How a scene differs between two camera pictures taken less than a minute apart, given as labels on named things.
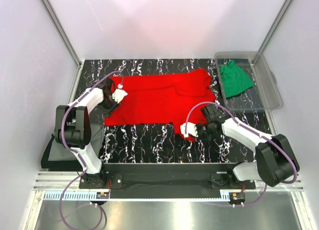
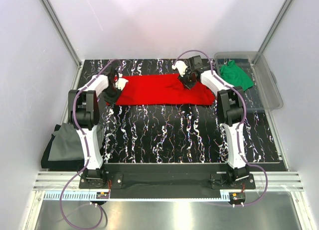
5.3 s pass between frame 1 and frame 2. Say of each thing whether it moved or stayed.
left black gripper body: moved
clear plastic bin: stayed
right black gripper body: moved
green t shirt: stayed
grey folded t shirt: stayed
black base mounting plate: stayed
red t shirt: moved
